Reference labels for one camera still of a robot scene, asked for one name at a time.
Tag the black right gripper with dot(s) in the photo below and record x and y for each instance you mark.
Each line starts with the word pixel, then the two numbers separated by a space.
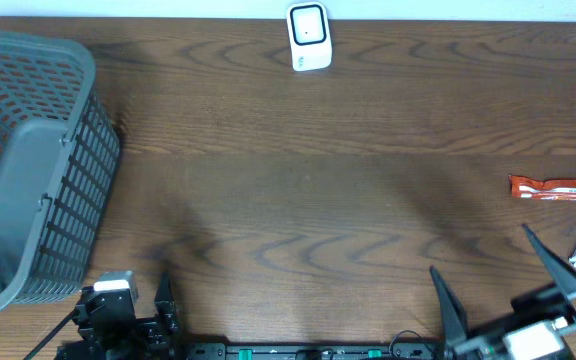
pixel 555 303

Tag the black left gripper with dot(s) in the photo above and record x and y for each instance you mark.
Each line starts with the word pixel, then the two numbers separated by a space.
pixel 155 335

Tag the orange red candy wrapper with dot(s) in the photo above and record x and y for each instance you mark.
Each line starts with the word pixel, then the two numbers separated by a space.
pixel 554 189

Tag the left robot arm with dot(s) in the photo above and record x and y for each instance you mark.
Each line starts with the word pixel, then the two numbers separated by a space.
pixel 79 350

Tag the white barcode scanner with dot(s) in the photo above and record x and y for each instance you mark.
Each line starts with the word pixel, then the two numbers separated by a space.
pixel 309 36

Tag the grey plastic mesh basket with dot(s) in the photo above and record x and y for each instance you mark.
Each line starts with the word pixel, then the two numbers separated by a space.
pixel 59 155

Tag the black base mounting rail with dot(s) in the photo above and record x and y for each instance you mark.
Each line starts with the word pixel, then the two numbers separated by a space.
pixel 401 349

